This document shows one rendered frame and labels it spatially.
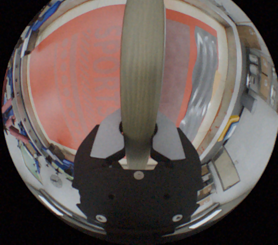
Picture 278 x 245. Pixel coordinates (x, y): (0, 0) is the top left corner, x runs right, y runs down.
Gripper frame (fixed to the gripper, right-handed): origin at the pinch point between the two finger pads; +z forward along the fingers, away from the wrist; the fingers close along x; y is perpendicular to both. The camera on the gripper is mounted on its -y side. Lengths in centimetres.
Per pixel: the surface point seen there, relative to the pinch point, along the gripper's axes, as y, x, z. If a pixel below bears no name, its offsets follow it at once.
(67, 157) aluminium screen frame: 26.7, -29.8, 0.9
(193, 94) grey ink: -1.1, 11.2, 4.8
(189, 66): -6.7, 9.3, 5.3
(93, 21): -15.2, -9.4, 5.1
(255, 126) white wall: 58, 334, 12
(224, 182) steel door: 290, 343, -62
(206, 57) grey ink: -9.7, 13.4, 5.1
